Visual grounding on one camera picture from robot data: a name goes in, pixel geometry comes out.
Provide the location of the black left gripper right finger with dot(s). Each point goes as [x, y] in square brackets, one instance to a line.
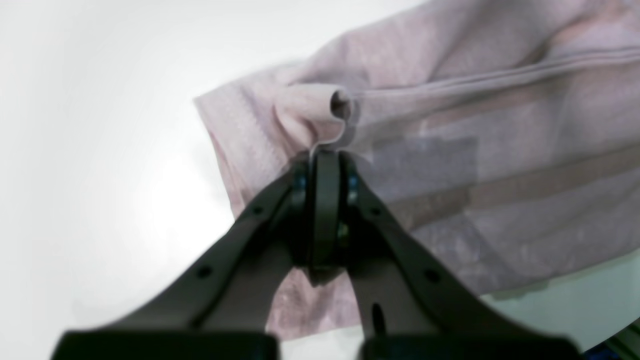
[411, 307]

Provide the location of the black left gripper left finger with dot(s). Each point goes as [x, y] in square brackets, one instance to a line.
[218, 308]

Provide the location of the pink T-shirt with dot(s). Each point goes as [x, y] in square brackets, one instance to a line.
[502, 134]

